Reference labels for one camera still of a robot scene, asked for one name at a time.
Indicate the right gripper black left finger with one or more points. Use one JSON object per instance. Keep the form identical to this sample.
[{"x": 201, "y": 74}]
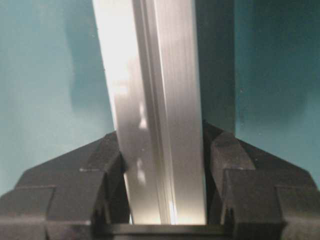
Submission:
[{"x": 71, "y": 197}]

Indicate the silver aluminium extrusion rail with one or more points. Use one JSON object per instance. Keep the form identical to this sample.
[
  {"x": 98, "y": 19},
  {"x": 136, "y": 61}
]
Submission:
[{"x": 150, "y": 55}]

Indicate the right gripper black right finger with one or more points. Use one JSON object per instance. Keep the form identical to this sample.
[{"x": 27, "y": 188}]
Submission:
[{"x": 256, "y": 195}]

